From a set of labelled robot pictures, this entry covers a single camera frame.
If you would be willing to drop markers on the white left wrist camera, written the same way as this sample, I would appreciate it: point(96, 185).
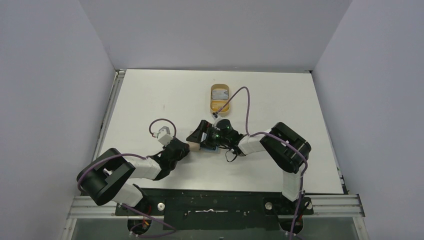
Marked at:
point(164, 136)

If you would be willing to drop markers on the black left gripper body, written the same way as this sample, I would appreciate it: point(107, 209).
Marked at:
point(184, 153)

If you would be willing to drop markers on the yellow card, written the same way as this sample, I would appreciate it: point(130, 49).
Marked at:
point(217, 104)

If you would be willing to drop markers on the beige card holder wallet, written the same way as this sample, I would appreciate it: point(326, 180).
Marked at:
point(195, 147)

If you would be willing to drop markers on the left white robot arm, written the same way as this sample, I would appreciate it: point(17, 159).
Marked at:
point(105, 179)

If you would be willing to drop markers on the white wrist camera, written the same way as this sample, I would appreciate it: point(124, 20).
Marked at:
point(217, 118)
point(164, 136)

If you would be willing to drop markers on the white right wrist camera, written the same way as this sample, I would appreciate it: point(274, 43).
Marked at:
point(217, 118)

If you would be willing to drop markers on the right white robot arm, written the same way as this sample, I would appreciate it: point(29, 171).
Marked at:
point(287, 148)

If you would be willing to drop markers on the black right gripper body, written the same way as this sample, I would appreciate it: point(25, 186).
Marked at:
point(205, 136)

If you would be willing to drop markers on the beige oval tray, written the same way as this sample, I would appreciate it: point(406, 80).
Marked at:
point(218, 85)

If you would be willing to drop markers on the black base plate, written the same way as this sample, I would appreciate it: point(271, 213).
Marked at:
point(223, 210)

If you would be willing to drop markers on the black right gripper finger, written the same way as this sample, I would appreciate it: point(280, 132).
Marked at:
point(197, 135)
point(208, 144)

